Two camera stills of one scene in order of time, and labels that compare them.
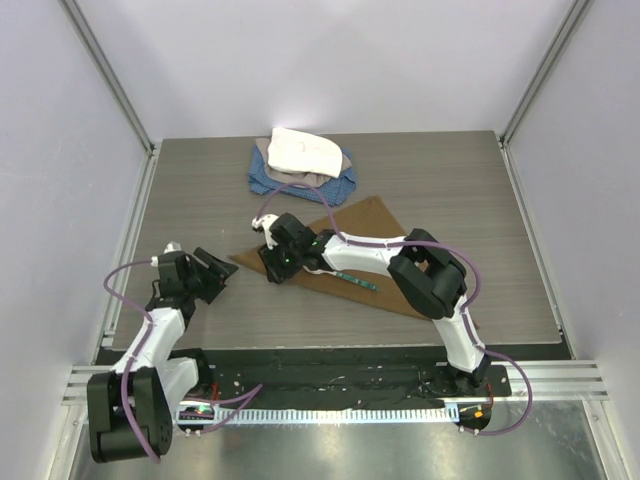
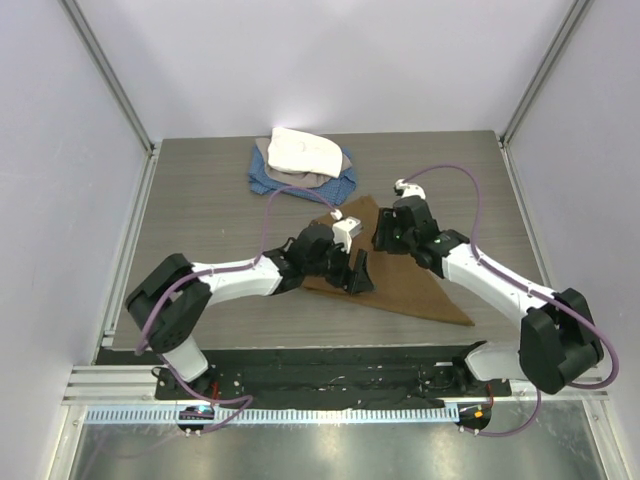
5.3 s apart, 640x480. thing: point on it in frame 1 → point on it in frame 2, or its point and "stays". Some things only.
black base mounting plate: (300, 378) stays
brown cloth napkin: (369, 218) stays
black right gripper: (275, 272) → (382, 240)
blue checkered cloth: (333, 193) stays
